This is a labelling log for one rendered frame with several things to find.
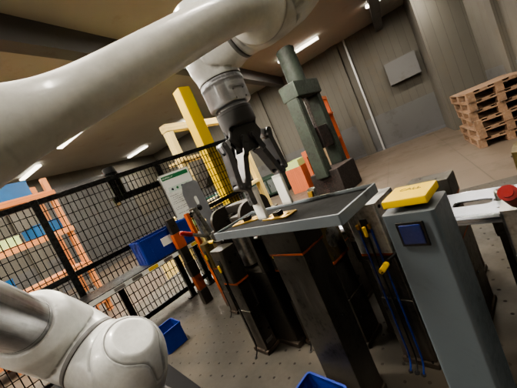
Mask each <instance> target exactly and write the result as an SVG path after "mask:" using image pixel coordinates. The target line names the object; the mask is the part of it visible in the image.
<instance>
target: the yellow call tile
mask: <svg viewBox="0 0 517 388"><path fill-rule="evenodd" d="M438 187H439V184H438V182H437V181H436V180H432V181H428V182H422V183H418V184H414V185H410V186H403V187H398V188H395V189H394V190H393V191H392V192H391V193H390V194H389V195H388V196H387V197H386V198H385V199H384V200H383V201H382V207H383V209H391V208H397V207H403V206H404V207H405V208H408V207H413V206H417V205H420V204H423V203H427V202H429V200H430V199H431V198H432V196H433V195H434V193H435V191H436V190H437V188H438Z"/></svg>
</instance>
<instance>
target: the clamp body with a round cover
mask: <svg viewBox="0 0 517 388"><path fill-rule="evenodd" d="M320 229H321V231H322V235H323V238H322V240H323V242H324V244H325V248H326V249H327V252H328V254H329V257H330V259H331V261H332V264H333V266H334V268H335V271H336V273H337V275H338V278H339V280H340V283H341V284H342V288H343V289H344V292H345V294H346V297H347V299H348V301H349V304H350V306H351V308H352V312H353V313H354V315H355V318H356V320H357V323H358V325H359V328H360V330H361V332H362V335H363V337H364V339H365V342H366V344H367V347H368V348H369V349H370V348H371V346H372V344H373V343H374V341H375V338H376V337H377V335H378V334H379V331H380V329H381V328H382V324H381V323H378V320H377V319H376V317H375V314H374V311H373V309H372V306H371V304H370V302H369V299H368V297H367V295H366V292H365V289H364V287H363V285H362V284H361V283H359V280H358V278H357V275H356V274H355V270H354V268H353V266H352V263H351V261H350V258H349V256H348V253H347V251H348V250H349V247H347V245H346V242H345V240H344V237H343V235H342V232H341V230H340V228H339V226H332V227H325V228H320Z"/></svg>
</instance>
